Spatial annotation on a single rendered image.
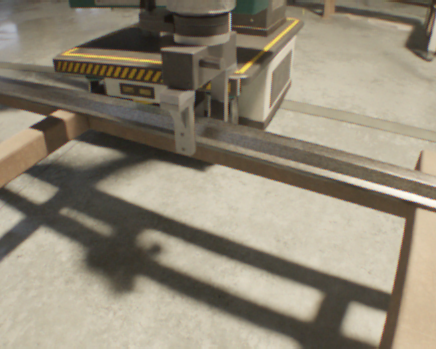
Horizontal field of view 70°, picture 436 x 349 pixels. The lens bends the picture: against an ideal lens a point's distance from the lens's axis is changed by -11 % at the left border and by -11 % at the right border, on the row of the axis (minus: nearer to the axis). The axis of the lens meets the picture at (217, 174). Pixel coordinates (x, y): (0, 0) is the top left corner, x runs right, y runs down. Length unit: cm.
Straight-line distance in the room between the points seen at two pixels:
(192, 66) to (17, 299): 65
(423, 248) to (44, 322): 70
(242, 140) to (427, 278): 30
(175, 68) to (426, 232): 36
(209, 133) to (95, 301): 46
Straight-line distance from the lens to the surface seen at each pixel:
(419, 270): 40
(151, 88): 104
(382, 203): 63
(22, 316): 83
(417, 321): 36
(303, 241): 88
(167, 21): 48
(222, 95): 56
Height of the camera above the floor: 63
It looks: 36 degrees down
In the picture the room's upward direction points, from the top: straight up
